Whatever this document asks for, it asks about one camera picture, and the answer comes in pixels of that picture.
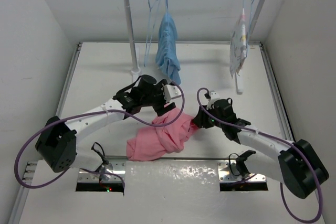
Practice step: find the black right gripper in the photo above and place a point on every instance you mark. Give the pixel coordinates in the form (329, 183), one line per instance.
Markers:
(200, 120)

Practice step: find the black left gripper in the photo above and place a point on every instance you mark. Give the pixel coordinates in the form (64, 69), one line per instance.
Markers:
(160, 109)

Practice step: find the pink t shirt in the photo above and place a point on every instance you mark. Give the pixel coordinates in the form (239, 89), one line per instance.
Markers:
(151, 143)

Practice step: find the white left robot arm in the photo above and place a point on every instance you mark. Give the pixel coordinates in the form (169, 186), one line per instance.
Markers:
(59, 144)

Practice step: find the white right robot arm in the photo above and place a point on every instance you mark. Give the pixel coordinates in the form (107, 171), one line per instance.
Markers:
(294, 164)

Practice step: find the blue t shirt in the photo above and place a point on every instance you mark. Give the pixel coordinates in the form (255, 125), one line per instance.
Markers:
(166, 57)

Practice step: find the white patterned garment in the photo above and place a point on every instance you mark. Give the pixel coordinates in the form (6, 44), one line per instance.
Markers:
(238, 45)

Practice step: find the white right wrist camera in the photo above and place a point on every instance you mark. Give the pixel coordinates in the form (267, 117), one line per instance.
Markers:
(212, 97)

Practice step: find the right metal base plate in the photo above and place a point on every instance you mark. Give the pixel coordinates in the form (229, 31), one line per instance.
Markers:
(227, 173)

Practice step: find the metal base plate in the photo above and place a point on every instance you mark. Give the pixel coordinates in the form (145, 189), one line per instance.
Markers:
(227, 173)
(108, 173)

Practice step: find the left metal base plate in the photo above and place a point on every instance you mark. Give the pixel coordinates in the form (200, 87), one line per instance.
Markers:
(108, 173)

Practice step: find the empty blue wire hanger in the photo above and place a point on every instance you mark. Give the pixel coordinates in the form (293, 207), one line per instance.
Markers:
(152, 18)

